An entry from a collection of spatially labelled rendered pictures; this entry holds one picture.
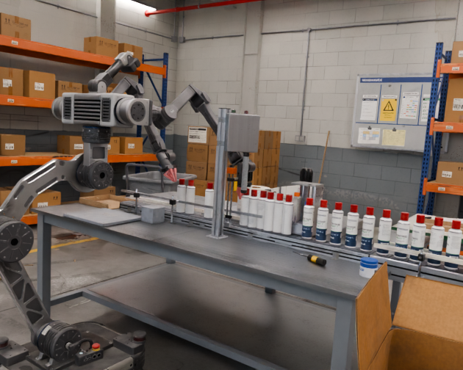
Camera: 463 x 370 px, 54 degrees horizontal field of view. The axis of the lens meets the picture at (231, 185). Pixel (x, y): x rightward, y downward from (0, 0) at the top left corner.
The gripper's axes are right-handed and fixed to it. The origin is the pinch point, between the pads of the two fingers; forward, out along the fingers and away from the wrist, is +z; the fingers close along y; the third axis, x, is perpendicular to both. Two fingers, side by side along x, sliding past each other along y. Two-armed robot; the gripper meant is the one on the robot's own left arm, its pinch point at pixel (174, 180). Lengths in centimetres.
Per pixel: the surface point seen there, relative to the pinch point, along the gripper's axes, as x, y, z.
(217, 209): -28.6, -17.8, 36.3
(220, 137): -52, -17, 7
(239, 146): -57, -14, 17
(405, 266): -92, -8, 106
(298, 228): -53, 1, 66
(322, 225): -68, -4, 72
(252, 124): -67, -9, 10
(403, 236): -97, -5, 95
